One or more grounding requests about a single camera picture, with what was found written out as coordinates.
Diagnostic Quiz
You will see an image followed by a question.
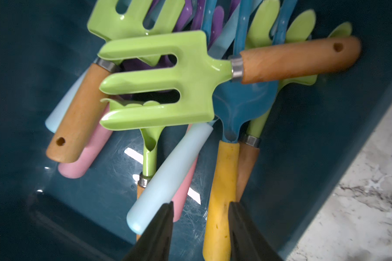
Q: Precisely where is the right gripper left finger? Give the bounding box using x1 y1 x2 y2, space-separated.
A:
122 201 174 261

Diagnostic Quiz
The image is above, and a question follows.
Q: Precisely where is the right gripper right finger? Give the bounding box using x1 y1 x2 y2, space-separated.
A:
228 202 283 261

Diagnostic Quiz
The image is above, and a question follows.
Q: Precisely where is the light blue fork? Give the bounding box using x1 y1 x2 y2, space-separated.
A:
126 0 265 236

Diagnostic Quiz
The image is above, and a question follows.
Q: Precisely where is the teal plastic storage box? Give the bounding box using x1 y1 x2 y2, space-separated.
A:
0 1 392 261

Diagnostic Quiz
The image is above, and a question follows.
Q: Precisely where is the teal fork yellow handle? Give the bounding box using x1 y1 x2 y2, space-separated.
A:
201 0 298 261

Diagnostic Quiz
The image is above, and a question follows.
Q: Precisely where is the green wide fork wooden handle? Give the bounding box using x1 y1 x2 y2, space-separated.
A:
46 1 185 163

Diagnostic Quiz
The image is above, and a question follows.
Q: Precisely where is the purple rake pink handle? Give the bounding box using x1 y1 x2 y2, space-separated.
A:
58 1 205 179

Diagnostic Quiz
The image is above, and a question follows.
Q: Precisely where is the light blue rake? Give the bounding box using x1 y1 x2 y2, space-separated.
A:
45 69 88 133

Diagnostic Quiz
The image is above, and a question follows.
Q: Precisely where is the green trowel wooden handle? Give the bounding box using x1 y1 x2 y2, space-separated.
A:
100 98 164 199

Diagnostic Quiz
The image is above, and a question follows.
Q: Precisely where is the green rake wooden handle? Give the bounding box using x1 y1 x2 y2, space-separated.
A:
224 1 361 200

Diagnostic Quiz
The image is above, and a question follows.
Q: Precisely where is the purple tool pink handle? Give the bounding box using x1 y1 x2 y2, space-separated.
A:
172 1 235 222

